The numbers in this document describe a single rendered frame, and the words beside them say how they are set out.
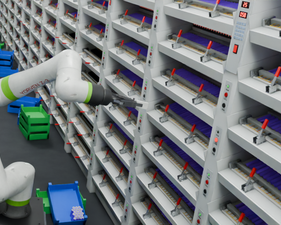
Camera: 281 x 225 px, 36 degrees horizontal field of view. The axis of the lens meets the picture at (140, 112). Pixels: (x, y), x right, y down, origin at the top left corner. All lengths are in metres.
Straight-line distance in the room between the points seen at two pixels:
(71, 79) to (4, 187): 0.59
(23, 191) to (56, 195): 0.86
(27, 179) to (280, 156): 1.17
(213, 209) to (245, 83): 0.55
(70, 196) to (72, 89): 1.38
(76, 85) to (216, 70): 0.57
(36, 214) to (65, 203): 0.73
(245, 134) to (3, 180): 1.06
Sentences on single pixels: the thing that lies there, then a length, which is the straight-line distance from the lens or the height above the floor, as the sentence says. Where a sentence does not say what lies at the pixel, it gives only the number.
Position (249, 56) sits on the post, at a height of 1.35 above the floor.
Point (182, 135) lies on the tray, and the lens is 2.02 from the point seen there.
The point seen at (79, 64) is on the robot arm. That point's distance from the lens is 1.82.
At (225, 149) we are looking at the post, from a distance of 1.72.
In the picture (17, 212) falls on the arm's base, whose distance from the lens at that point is 2.20.
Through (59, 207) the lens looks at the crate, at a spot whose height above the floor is 0.06.
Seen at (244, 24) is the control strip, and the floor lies 1.46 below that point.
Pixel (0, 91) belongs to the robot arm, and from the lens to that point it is 2.04.
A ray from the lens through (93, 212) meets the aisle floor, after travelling 3.02.
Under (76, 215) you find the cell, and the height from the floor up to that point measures 0.08.
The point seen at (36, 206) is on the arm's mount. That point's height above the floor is 0.38.
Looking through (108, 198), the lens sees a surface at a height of 0.14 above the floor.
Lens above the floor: 1.59
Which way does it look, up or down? 18 degrees down
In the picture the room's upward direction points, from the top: 9 degrees clockwise
